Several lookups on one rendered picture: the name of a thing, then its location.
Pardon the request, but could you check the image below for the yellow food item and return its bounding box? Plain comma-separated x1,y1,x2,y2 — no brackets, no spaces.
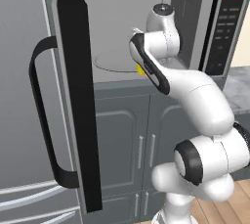
136,64,147,76

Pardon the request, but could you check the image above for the grey microwave oven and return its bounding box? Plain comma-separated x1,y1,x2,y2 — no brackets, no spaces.
53,0,250,85

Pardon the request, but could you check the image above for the grey low cupboard door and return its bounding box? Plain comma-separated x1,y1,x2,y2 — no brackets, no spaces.
97,191,145,224
140,188,170,224

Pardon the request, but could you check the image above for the black microwave door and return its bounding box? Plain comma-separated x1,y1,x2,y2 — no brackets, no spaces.
51,0,104,215

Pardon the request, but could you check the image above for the black microwave door handle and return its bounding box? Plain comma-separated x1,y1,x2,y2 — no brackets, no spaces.
27,35,81,190

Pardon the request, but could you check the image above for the glass microwave turntable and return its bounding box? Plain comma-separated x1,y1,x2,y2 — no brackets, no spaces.
93,48,154,73

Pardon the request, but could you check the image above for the grey tall cupboard door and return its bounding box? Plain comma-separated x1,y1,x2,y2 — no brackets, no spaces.
93,94,151,201
142,91,200,193

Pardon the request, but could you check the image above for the grey steel fridge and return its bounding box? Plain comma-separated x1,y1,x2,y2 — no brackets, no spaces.
0,0,84,224

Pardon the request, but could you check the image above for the silver short cupboard handle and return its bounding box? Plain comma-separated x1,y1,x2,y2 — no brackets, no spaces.
134,193,141,218
144,191,150,217

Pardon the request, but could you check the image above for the silver long cupboard handle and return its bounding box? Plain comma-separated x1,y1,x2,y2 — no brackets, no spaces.
137,134,145,170
148,133,157,169

